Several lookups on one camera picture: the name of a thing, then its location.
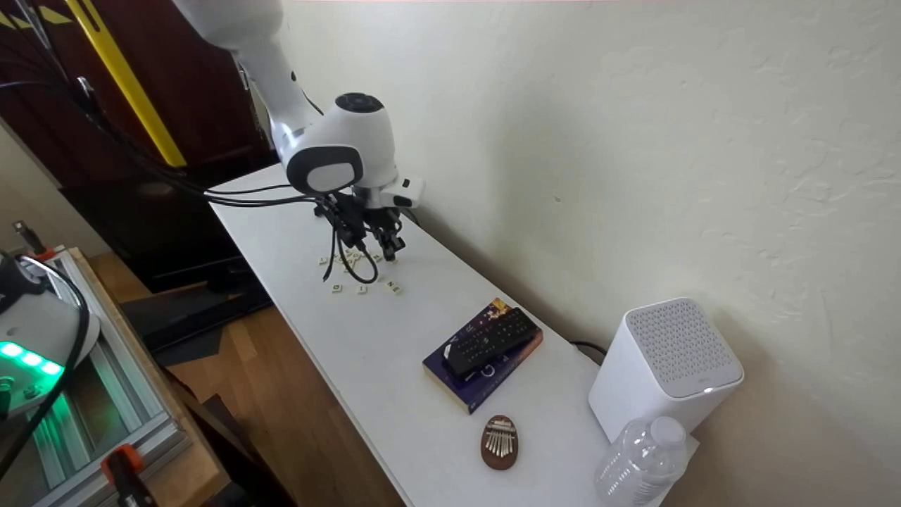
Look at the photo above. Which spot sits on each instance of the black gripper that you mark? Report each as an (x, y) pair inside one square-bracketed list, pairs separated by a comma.
[(383, 211)]

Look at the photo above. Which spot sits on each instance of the small wooden letter tile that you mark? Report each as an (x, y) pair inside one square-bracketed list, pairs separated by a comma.
[(394, 288), (363, 291), (336, 288)]

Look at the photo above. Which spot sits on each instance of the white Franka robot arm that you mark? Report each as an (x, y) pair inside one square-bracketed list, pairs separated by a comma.
[(338, 129)]

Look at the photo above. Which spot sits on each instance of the black remote control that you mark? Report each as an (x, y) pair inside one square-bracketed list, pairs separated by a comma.
[(487, 341)]

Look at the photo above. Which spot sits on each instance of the purple hardcover book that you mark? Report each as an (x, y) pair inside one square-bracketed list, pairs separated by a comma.
[(495, 377)]

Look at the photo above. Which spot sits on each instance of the black low shelf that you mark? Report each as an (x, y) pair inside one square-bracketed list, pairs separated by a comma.
[(187, 319)]

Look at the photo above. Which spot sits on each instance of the brown oval kalimba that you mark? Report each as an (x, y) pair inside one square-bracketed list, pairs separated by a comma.
[(500, 446)]

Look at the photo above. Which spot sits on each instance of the black stand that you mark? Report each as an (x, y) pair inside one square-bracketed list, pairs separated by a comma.
[(142, 235)]

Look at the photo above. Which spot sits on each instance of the white box speaker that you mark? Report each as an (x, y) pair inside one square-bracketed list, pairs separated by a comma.
[(657, 376)]

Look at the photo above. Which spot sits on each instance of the long yellow bar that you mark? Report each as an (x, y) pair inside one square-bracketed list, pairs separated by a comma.
[(128, 84)]

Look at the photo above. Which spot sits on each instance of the clear plastic water bottle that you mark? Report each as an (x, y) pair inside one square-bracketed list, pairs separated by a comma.
[(642, 465)]

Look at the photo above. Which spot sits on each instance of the orange and black clamp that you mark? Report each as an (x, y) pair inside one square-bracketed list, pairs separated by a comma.
[(128, 465)]

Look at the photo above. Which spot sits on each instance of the white device with green light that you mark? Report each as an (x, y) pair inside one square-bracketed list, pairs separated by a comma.
[(36, 327)]

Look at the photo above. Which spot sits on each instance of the dark brown cabinet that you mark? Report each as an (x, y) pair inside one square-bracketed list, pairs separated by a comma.
[(36, 94)]

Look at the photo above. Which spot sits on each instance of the short yellow tape strip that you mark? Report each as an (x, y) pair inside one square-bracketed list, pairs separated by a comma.
[(50, 15), (11, 20)]

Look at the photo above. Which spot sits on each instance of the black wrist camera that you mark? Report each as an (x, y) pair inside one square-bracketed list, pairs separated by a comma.
[(345, 222)]

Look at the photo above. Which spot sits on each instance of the aluminium extrusion frame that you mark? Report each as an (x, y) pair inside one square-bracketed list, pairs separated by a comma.
[(155, 438)]

